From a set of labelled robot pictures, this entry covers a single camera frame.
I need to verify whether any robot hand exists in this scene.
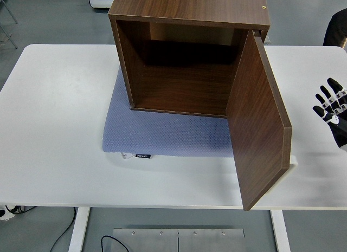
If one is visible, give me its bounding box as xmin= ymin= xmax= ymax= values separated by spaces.
xmin=312 ymin=77 xmax=347 ymax=152

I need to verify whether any brown wooden cabinet door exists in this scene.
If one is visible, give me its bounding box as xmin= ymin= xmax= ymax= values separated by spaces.
xmin=226 ymin=29 xmax=293 ymax=211

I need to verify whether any brown wooden cabinet body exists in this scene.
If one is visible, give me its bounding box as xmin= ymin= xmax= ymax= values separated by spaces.
xmin=107 ymin=0 xmax=271 ymax=119

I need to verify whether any person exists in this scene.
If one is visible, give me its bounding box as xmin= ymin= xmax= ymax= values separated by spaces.
xmin=322 ymin=9 xmax=347 ymax=49

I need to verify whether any white table leg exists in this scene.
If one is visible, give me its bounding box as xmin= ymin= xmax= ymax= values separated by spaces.
xmin=270 ymin=209 xmax=291 ymax=252
xmin=67 ymin=207 xmax=91 ymax=252

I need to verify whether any grey metal plate with screws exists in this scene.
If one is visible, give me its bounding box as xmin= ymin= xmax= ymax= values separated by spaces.
xmin=112 ymin=228 xmax=245 ymax=252

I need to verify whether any white appliance with slot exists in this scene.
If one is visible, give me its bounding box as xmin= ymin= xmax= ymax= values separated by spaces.
xmin=87 ymin=0 xmax=118 ymax=9

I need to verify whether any grey metal rack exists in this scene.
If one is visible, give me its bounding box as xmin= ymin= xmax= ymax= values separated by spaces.
xmin=0 ymin=0 xmax=19 ymax=49

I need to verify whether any white power strip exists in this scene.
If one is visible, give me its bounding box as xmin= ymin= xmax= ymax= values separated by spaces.
xmin=0 ymin=204 xmax=25 ymax=222

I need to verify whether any white plastic door handle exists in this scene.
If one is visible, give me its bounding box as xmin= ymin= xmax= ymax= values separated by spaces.
xmin=286 ymin=153 xmax=299 ymax=184

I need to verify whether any looped black floor cable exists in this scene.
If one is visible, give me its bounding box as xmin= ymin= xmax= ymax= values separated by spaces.
xmin=100 ymin=235 xmax=128 ymax=252

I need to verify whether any long black floor cable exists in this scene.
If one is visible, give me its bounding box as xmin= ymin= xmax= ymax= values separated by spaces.
xmin=51 ymin=207 xmax=77 ymax=252

